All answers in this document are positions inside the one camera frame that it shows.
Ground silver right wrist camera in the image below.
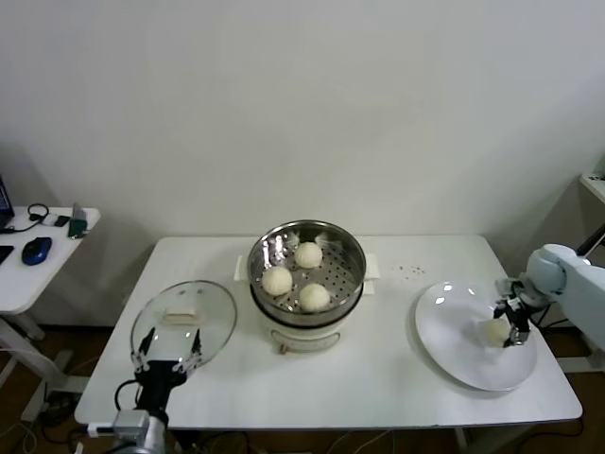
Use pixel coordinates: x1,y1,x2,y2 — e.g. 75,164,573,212
494,277,527,299

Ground green box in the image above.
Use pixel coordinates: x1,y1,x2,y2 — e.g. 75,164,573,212
68,202,91,241

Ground black earphone cable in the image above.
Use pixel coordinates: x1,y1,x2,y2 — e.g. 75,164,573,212
2,202,52,234

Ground glass lid with white handle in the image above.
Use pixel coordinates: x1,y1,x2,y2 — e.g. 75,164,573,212
130,280,238,369

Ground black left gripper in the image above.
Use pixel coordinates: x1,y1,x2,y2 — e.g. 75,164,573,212
130,324,203,412

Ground scattered dark crumbs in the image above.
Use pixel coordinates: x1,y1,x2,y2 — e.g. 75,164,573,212
390,263,426,281

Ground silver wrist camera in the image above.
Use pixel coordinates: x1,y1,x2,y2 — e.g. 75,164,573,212
494,277,527,299
86,409,153,435

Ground white steamed baozi bun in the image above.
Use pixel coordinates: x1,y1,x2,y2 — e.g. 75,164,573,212
261,266,294,297
298,282,331,313
294,240,323,270
478,319,510,350

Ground white round plate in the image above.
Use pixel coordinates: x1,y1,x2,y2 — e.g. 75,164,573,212
414,281,539,393

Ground black floor cable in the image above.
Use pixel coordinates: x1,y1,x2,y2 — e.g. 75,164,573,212
538,305,571,328

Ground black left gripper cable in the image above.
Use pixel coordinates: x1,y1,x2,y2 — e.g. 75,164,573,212
114,380,143,412

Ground blue computer mouse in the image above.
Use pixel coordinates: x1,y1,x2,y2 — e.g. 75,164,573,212
21,236,53,267

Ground white side table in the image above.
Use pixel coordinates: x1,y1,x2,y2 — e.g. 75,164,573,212
0,205,102,422

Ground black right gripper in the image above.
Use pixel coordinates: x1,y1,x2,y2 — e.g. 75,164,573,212
493,295,533,350

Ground floor power strip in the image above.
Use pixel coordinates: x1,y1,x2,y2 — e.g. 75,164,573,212
44,392,79,420

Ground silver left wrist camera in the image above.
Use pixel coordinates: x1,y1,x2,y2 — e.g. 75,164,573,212
86,409,153,435

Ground white shelf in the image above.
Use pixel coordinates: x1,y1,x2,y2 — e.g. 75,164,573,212
579,173,605,247

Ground black angled bar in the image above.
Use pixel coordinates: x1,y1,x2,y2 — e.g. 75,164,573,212
577,224,605,259

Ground perforated steel steamer basket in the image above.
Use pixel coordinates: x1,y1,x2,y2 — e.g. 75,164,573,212
248,218,368,328

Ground dark laptop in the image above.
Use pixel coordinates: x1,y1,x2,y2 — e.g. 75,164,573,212
0,170,16,229

